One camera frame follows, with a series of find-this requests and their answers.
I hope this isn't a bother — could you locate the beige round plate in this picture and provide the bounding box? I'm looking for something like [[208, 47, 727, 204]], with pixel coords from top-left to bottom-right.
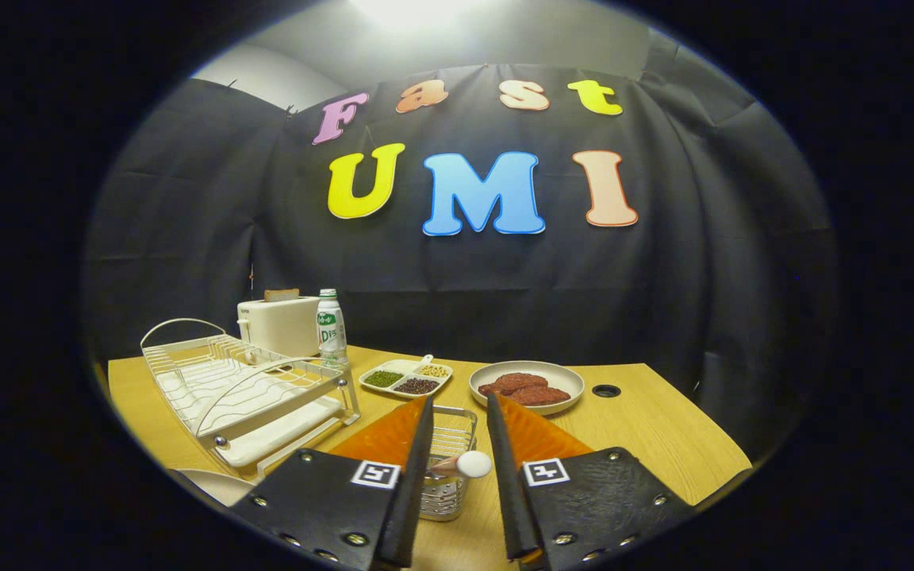
[[175, 468, 255, 508]]

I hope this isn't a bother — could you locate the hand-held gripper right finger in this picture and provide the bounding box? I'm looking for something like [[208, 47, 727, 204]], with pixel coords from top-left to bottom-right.
[[486, 393, 696, 571]]

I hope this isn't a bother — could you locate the white wire dish rack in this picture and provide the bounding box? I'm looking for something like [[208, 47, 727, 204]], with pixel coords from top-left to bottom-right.
[[140, 317, 361, 481]]

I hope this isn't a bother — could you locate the beige plate with meat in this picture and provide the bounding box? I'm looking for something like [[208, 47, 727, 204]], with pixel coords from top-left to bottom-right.
[[469, 361, 586, 416]]

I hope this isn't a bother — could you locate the pink handled spoon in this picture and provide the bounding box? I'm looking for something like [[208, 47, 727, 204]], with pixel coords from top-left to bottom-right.
[[429, 450, 493, 479]]

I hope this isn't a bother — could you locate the metal wire basket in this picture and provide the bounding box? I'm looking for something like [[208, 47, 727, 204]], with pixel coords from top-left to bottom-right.
[[419, 405, 478, 522]]

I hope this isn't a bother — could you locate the brown meat slice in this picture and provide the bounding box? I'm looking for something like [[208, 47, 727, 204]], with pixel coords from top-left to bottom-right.
[[509, 385, 572, 407], [479, 373, 549, 395]]

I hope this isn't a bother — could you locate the white divided bean tray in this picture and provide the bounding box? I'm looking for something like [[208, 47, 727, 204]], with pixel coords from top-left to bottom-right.
[[359, 354, 454, 399]]

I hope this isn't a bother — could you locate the black backdrop cloth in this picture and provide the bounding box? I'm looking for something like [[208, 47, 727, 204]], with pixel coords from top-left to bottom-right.
[[80, 32, 839, 477]]

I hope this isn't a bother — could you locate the white green label bottle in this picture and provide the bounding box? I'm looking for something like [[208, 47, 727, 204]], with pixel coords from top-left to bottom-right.
[[316, 288, 348, 366]]

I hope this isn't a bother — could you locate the white toaster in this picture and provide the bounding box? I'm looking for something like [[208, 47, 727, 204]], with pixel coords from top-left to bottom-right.
[[236, 295, 321, 358]]

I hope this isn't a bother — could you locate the white drip tray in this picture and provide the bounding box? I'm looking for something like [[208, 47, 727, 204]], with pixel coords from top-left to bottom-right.
[[159, 361, 344, 469]]

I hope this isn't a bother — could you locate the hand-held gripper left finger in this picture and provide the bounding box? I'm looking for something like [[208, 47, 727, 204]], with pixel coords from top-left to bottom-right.
[[231, 395, 436, 571]]

